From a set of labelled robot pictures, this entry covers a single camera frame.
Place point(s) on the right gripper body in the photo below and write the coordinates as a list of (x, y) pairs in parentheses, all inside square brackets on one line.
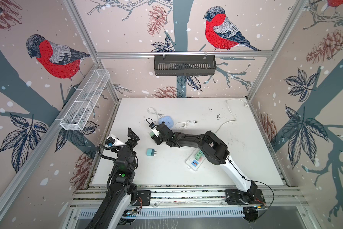
[(160, 138)]

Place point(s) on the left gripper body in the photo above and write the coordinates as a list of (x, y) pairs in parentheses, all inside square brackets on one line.
[(130, 150)]

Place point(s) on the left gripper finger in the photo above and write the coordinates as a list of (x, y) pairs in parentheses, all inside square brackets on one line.
[(112, 142), (133, 138)]

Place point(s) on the blue square power socket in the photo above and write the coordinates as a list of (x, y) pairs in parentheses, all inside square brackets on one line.
[(167, 120)]

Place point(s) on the teal plug adapter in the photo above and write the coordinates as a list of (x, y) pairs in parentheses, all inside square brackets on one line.
[(150, 152)]

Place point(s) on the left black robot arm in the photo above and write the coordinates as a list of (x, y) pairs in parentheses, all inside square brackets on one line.
[(121, 191)]

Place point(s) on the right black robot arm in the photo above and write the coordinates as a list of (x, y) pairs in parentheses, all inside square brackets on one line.
[(216, 152)]

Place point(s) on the white colourful power strip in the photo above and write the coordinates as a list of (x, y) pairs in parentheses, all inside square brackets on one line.
[(193, 164)]

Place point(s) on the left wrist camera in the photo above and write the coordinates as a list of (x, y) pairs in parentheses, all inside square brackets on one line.
[(106, 142)]

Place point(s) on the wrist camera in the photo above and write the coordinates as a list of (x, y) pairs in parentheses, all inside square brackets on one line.
[(152, 126), (106, 142)]

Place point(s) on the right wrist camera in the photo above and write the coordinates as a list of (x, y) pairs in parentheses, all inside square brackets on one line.
[(152, 126)]

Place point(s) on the white wire mesh shelf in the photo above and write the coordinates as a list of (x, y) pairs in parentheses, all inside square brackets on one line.
[(81, 109)]

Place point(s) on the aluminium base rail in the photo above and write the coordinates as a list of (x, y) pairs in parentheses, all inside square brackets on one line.
[(160, 196)]

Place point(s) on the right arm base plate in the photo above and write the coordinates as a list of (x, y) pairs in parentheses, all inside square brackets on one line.
[(253, 196)]

